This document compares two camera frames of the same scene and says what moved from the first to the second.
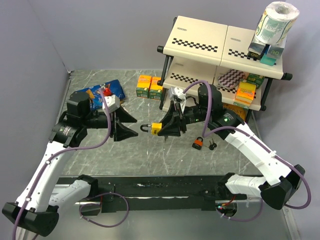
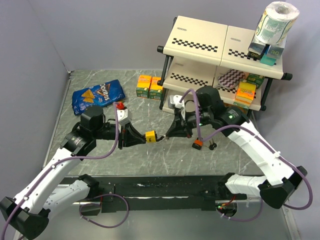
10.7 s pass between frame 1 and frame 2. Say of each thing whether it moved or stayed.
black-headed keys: stayed
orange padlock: stayed
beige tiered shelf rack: stayed
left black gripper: moved
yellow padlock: moved
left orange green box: stayed
